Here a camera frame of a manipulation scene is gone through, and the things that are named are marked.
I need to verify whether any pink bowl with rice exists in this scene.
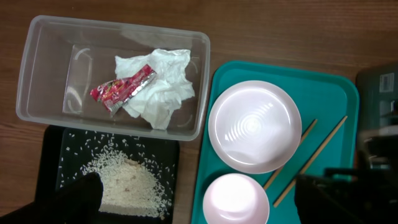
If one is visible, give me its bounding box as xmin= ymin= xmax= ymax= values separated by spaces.
xmin=203 ymin=174 xmax=270 ymax=224

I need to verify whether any black tray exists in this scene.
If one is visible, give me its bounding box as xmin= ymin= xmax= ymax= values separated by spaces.
xmin=35 ymin=126 xmax=180 ymax=224

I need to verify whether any large white plate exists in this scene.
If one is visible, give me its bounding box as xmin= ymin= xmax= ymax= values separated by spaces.
xmin=208 ymin=80 xmax=302 ymax=174

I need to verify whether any white tissue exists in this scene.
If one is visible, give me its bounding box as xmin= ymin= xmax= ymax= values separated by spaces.
xmin=115 ymin=49 xmax=195 ymax=130

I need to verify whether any grey dishwasher rack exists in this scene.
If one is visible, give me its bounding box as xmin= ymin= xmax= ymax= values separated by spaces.
xmin=356 ymin=62 xmax=397 ymax=169

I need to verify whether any red snack wrapper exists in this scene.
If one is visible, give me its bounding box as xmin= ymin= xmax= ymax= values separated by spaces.
xmin=90 ymin=65 xmax=157 ymax=117

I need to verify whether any rice pile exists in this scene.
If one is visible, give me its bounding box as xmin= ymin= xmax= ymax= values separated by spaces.
xmin=80 ymin=150 xmax=166 ymax=218

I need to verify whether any clear plastic bin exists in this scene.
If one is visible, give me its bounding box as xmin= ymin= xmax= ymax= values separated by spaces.
xmin=16 ymin=16 xmax=210 ymax=141

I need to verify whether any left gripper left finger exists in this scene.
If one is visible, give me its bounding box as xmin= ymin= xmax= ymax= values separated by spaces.
xmin=1 ymin=172 xmax=103 ymax=223

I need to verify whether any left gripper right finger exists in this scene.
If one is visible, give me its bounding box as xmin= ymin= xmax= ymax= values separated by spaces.
xmin=294 ymin=168 xmax=397 ymax=224

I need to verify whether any teal serving tray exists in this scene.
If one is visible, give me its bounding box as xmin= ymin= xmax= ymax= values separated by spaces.
xmin=191 ymin=61 xmax=359 ymax=224

